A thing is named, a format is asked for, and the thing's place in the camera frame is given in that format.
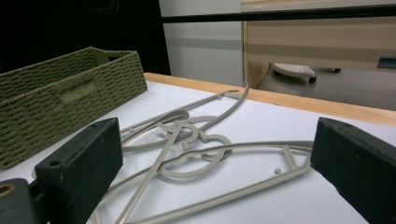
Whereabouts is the dark drawer handle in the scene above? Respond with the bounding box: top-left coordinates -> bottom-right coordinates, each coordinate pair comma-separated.
375,55 -> 396,70

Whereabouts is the green woven basket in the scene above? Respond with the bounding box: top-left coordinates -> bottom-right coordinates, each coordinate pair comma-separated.
0,46 -> 149,171

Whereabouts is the grey chair base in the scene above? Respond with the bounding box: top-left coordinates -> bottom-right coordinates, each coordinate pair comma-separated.
268,62 -> 343,86

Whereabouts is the black metal frame bar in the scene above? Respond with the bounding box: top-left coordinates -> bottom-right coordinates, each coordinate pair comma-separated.
160,4 -> 396,24

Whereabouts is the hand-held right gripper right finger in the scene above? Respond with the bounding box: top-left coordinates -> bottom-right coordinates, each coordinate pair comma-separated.
309,117 -> 396,224

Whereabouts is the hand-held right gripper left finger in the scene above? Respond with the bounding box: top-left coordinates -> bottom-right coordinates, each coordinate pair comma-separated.
34,117 -> 124,224

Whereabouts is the wooden desk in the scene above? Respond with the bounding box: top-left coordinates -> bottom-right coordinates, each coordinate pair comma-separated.
240,0 -> 396,90

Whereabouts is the grey plastic clothes hanger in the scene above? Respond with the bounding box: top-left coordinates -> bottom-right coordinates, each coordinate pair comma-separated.
120,80 -> 250,154
90,139 -> 315,224
115,109 -> 233,224

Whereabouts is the white table cover sheet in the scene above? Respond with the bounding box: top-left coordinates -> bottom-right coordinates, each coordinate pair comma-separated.
0,79 -> 396,224

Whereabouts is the white cabinet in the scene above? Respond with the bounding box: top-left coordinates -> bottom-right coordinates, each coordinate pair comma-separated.
158,0 -> 248,88

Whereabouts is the black curtain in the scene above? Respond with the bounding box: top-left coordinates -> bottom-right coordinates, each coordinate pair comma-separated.
0,0 -> 172,77

